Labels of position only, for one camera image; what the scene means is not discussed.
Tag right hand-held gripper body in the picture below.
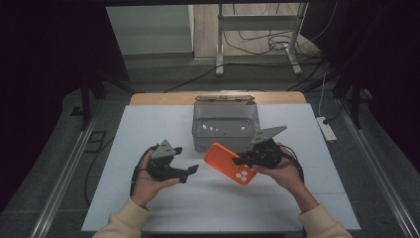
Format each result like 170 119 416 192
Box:
251 125 287 169

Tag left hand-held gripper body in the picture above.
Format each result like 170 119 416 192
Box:
145 139 181 182

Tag orange phone case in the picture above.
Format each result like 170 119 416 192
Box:
203 142 259 186

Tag grey transparent plastic box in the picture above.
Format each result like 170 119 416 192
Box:
191 94 262 154

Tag person's right hand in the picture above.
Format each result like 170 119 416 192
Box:
252 142 310 202

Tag person's left hand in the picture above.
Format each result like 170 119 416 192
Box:
131 151 182 208

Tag white table mat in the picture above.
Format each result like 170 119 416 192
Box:
81 103 362 232

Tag white power strip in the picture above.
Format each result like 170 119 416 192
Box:
316 116 338 143

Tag black floor frames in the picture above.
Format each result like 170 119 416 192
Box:
83 130 108 154

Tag black stand legs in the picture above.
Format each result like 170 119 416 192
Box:
69 74 135 131

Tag grey metal stand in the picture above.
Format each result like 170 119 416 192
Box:
215 2 309 77

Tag white cabinet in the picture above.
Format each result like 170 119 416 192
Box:
106 4 195 56

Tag right hand-held gripper cable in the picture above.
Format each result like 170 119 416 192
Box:
279 144 305 184

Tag hand-held gripper cable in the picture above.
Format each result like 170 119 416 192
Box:
130 144 160 196
279 144 305 184

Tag left hand-held gripper cable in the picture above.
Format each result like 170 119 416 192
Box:
130 144 160 196

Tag thin black floor cable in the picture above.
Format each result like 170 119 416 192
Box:
83 136 115 206

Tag long black floor cable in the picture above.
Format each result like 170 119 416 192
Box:
162 61 320 93

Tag black plug cable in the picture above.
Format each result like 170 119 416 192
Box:
322 98 346 125

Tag white power strip cable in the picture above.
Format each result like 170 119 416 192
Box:
317 70 329 118

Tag aluminium floor rail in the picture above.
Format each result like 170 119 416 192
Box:
336 98 420 238
29 98 104 238

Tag tangle of black cables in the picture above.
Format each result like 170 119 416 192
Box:
222 3 333 58

